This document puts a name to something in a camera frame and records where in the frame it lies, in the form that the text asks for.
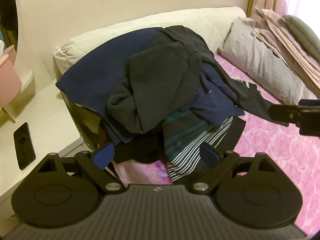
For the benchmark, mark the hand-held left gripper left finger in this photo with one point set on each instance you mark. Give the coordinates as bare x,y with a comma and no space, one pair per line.
103,153

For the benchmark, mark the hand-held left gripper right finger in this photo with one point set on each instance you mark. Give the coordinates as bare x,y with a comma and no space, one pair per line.
209,154

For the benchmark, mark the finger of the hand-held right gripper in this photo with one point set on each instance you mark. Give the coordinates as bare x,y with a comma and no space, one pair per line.
283,114

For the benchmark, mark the dark grey fleece pants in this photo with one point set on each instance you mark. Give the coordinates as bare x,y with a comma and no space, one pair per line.
150,85

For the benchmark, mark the black white striped garment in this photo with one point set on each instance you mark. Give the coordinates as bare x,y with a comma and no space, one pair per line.
197,150

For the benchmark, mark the dark teal striped garment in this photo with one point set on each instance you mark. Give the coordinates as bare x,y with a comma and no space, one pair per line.
178,132

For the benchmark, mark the black glossy basket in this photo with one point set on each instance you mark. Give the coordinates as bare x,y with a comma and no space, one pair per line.
82,122

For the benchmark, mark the grey pillow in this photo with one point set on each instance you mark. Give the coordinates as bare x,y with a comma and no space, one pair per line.
262,62

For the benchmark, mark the white nightstand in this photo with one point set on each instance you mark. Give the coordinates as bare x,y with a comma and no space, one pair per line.
50,120

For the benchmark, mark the pink striped folded blanket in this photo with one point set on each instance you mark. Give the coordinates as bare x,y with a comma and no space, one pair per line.
287,42

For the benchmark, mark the black smartphone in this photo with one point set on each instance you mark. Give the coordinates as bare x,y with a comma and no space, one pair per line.
24,146

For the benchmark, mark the olive green pillow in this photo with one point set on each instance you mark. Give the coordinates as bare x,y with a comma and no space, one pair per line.
303,33

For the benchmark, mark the navy blue garment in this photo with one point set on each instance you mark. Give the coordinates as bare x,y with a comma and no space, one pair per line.
95,65

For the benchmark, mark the cream bolster pillow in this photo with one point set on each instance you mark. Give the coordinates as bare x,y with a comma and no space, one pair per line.
120,32

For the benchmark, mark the pink container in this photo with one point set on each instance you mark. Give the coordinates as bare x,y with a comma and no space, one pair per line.
7,77

